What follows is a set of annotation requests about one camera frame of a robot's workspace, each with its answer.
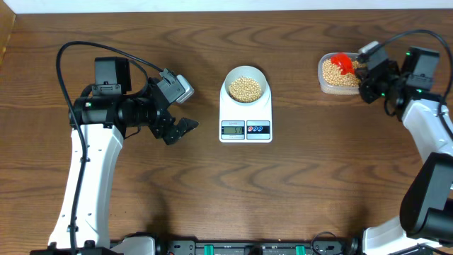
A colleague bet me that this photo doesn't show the red measuring scoop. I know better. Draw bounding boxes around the red measuring scoop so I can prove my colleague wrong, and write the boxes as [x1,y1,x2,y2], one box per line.
[331,52,355,75]

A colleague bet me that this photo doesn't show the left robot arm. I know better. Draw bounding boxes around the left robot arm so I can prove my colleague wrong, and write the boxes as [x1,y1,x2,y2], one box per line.
[41,57,199,254]

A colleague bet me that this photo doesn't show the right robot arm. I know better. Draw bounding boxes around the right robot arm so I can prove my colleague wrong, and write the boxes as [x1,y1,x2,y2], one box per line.
[355,42,452,254]

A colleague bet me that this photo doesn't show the white digital kitchen scale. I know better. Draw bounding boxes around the white digital kitchen scale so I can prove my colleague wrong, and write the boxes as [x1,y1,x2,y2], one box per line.
[219,83,273,143]

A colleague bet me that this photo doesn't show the soybeans in bowl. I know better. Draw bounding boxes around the soybeans in bowl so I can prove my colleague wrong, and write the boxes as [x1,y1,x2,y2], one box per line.
[228,76,262,103]

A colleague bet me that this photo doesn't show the pale grey bowl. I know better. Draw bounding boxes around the pale grey bowl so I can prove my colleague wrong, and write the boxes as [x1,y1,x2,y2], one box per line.
[222,66,270,104]

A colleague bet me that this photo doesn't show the clear plastic container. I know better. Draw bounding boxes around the clear plastic container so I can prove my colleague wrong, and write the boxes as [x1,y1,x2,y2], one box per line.
[318,52,365,95]

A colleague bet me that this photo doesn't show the soybeans in container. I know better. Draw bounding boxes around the soybeans in container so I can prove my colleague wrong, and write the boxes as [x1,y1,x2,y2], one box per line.
[321,59,360,87]

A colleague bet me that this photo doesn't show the brown cardboard box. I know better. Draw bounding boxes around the brown cardboard box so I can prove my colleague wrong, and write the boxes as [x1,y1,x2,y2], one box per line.
[0,0,16,63]

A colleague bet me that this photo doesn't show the right black cable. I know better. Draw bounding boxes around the right black cable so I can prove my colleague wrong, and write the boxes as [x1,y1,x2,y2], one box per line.
[367,28,453,139]

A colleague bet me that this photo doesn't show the black cable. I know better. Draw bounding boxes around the black cable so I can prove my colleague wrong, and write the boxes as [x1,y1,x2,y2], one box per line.
[55,40,164,255]
[367,28,453,139]

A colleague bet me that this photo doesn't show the left black cable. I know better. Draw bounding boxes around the left black cable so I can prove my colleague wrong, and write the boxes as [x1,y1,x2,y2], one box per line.
[55,40,164,255]

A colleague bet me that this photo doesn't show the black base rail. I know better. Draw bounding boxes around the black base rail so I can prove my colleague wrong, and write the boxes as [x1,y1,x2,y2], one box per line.
[153,238,359,255]

